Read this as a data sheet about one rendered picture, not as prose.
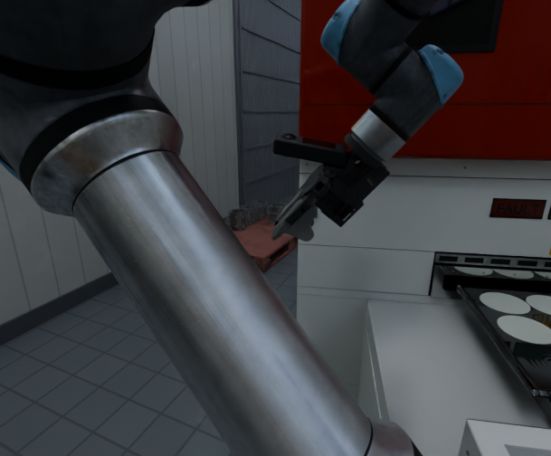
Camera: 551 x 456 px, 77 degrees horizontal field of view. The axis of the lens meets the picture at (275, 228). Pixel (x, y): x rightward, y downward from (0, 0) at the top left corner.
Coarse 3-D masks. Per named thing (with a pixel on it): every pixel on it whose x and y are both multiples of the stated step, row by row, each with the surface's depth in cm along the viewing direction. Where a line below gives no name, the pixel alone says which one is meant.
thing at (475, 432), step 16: (464, 432) 43; (480, 432) 41; (496, 432) 41; (512, 432) 41; (528, 432) 41; (544, 432) 41; (464, 448) 43; (480, 448) 39; (496, 448) 39; (512, 448) 39; (528, 448) 39; (544, 448) 39
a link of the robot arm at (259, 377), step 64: (0, 64) 18; (128, 64) 21; (0, 128) 22; (64, 128) 21; (128, 128) 22; (64, 192) 22; (128, 192) 22; (192, 192) 24; (128, 256) 21; (192, 256) 21; (192, 320) 21; (256, 320) 21; (192, 384) 22; (256, 384) 20; (320, 384) 22; (256, 448) 20; (320, 448) 20; (384, 448) 21
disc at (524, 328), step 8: (504, 320) 74; (512, 320) 74; (520, 320) 74; (528, 320) 74; (504, 328) 71; (512, 328) 71; (520, 328) 71; (528, 328) 71; (536, 328) 71; (544, 328) 71; (512, 336) 69; (520, 336) 69; (528, 336) 69; (536, 336) 69; (544, 336) 69
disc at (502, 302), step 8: (480, 296) 84; (488, 296) 84; (496, 296) 84; (504, 296) 84; (512, 296) 84; (488, 304) 80; (496, 304) 80; (504, 304) 80; (512, 304) 80; (520, 304) 80; (512, 312) 77; (520, 312) 77
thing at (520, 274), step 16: (432, 272) 93; (448, 272) 91; (464, 272) 90; (480, 272) 89; (496, 272) 89; (512, 272) 88; (528, 272) 88; (544, 272) 87; (432, 288) 93; (448, 288) 93
